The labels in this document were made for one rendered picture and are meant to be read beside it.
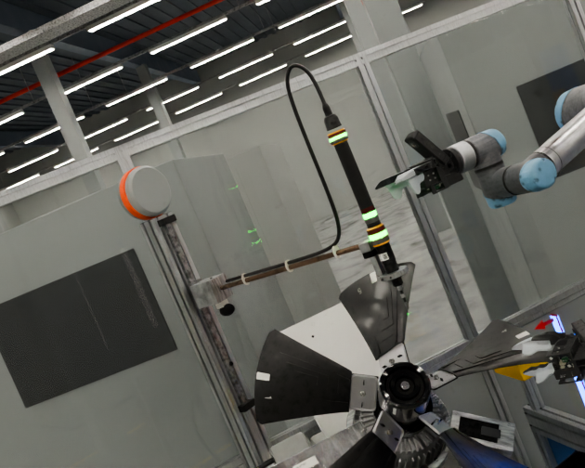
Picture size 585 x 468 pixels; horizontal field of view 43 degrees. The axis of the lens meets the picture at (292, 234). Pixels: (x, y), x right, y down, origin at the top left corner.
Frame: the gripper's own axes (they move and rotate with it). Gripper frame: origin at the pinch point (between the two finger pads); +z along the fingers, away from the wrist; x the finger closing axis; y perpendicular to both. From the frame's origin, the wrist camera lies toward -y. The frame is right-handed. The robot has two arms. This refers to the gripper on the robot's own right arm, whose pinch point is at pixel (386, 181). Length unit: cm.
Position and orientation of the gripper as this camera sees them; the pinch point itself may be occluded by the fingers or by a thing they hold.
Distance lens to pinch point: 179.1
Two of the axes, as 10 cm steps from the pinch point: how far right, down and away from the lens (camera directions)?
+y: 3.8, 9.2, 0.7
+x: -3.9, 0.9, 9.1
